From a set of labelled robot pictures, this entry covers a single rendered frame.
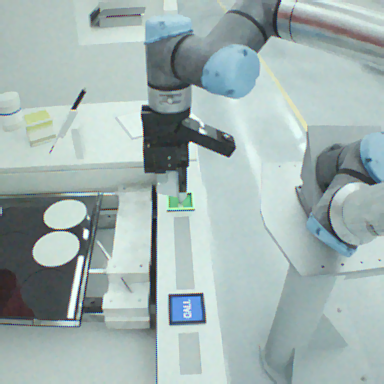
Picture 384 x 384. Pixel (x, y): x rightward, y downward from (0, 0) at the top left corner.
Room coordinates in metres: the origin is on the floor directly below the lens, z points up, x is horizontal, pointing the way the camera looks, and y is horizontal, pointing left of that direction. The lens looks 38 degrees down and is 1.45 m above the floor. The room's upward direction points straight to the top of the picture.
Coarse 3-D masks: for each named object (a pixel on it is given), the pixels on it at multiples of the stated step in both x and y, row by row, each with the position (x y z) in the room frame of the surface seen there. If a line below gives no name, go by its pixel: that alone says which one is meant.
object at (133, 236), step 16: (128, 208) 0.67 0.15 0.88; (144, 208) 0.67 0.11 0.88; (128, 224) 0.62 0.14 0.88; (144, 224) 0.62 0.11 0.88; (128, 240) 0.57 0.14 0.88; (144, 240) 0.57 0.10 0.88; (112, 256) 0.52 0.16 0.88; (128, 256) 0.52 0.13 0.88; (144, 256) 0.52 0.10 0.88; (112, 288) 0.44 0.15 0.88; (144, 288) 0.44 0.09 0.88; (112, 320) 0.36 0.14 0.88; (128, 320) 0.37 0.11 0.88; (144, 320) 0.37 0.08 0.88
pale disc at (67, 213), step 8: (64, 200) 0.67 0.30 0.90; (72, 200) 0.67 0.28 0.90; (48, 208) 0.64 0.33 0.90; (56, 208) 0.65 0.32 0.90; (64, 208) 0.65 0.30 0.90; (72, 208) 0.65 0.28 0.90; (80, 208) 0.65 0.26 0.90; (48, 216) 0.62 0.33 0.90; (56, 216) 0.62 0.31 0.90; (64, 216) 0.62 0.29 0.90; (72, 216) 0.62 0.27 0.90; (80, 216) 0.62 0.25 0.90; (48, 224) 0.59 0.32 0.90; (56, 224) 0.59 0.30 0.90; (64, 224) 0.59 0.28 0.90; (72, 224) 0.59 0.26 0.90
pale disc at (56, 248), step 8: (56, 232) 0.57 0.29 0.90; (64, 232) 0.57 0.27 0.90; (40, 240) 0.54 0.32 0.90; (48, 240) 0.54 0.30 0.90; (56, 240) 0.54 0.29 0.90; (64, 240) 0.54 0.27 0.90; (72, 240) 0.54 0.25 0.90; (40, 248) 0.52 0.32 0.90; (48, 248) 0.52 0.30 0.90; (56, 248) 0.52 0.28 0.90; (64, 248) 0.52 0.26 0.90; (72, 248) 0.52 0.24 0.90; (40, 256) 0.49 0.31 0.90; (48, 256) 0.50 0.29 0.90; (56, 256) 0.50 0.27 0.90; (64, 256) 0.50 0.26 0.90; (72, 256) 0.50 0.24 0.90; (48, 264) 0.47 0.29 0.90; (56, 264) 0.47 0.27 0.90
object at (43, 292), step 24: (0, 216) 0.61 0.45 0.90; (24, 216) 0.62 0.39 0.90; (0, 240) 0.54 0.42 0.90; (24, 240) 0.54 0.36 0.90; (0, 264) 0.47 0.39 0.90; (24, 264) 0.47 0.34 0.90; (72, 264) 0.48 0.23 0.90; (0, 288) 0.41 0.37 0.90; (24, 288) 0.41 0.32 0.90; (48, 288) 0.41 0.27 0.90; (72, 288) 0.42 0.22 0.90; (0, 312) 0.35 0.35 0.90; (24, 312) 0.36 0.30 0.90; (48, 312) 0.36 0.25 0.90; (72, 312) 0.36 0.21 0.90
